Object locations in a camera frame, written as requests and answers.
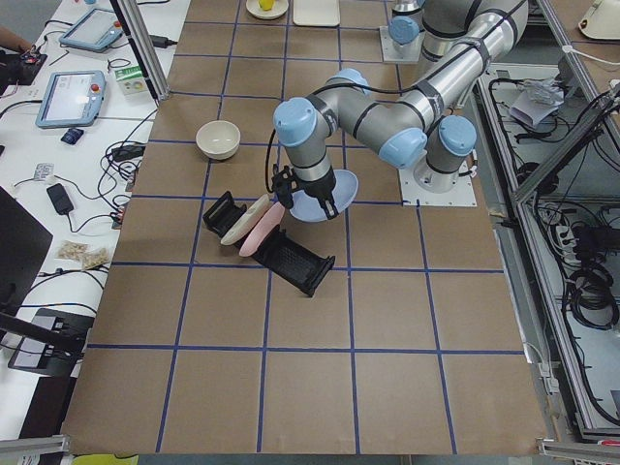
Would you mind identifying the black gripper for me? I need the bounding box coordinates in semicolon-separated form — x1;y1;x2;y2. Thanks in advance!
295;170;339;220

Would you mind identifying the blue plate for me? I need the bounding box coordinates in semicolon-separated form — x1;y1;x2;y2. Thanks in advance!
288;170;360;224

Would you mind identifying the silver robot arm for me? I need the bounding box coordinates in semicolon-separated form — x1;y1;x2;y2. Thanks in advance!
387;0;425;63
269;1;529;220

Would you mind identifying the pink plate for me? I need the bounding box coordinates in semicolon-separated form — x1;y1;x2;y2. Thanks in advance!
238;202;286;257

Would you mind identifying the cream plate in rack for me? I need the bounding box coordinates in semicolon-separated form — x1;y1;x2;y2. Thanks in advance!
220;194;270;246

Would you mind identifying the cream plate under lemon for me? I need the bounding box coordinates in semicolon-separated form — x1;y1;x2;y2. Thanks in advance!
246;0;289;20

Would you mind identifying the black dish rack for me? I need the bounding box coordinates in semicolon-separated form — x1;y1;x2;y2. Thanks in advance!
202;191;335;297

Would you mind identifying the cream bowl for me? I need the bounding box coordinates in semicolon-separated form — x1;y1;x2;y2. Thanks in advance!
196;120;240;161

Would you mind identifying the white rectangular tray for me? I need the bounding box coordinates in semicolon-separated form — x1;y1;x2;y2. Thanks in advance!
293;0;340;27

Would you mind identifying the yellow lemon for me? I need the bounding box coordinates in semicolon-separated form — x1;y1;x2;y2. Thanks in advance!
259;0;274;11

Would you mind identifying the green and white box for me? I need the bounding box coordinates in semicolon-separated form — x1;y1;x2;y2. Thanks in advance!
114;66;147;96

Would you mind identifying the black power adapter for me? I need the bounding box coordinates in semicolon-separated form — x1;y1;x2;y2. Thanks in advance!
149;35;177;48

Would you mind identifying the black smartphone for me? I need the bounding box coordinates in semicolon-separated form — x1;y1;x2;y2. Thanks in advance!
46;183;75;215

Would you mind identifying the near teach pendant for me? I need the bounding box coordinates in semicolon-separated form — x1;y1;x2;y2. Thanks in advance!
35;70;107;129

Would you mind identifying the teach pendant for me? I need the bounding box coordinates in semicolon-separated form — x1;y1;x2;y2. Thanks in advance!
59;8;123;52
35;70;107;129

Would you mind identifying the far teach pendant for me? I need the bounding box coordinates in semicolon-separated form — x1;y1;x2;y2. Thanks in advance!
59;8;123;52

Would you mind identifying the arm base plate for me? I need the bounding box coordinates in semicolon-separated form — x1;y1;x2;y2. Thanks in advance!
379;26;424;64
398;159;477;207

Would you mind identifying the aluminium frame post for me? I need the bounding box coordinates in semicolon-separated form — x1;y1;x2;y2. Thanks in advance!
109;0;170;102

